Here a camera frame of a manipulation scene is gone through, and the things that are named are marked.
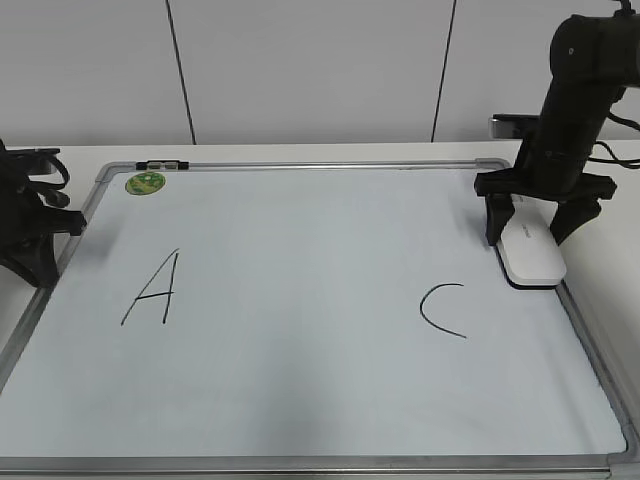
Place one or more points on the white whiteboard eraser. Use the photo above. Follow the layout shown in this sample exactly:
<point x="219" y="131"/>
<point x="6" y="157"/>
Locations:
<point x="529" y="254"/>

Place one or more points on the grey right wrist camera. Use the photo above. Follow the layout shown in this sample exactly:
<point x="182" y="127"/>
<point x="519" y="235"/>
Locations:
<point x="511" y="126"/>

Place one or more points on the round green magnet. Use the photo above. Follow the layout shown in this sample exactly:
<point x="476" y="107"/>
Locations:
<point x="145" y="183"/>

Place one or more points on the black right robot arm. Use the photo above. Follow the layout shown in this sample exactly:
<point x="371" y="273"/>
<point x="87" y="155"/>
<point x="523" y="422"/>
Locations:
<point x="593" y="60"/>

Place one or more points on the black metal hanging clip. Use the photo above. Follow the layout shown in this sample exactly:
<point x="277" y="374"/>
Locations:
<point x="162" y="165"/>

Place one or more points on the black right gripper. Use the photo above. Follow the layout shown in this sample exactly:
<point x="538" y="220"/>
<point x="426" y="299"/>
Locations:
<point x="550" y="166"/>

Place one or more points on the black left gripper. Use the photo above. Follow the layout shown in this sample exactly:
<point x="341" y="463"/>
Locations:
<point x="34" y="207"/>

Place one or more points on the white whiteboard with metal frame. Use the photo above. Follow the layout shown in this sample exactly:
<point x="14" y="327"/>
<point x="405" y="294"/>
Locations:
<point x="339" y="319"/>

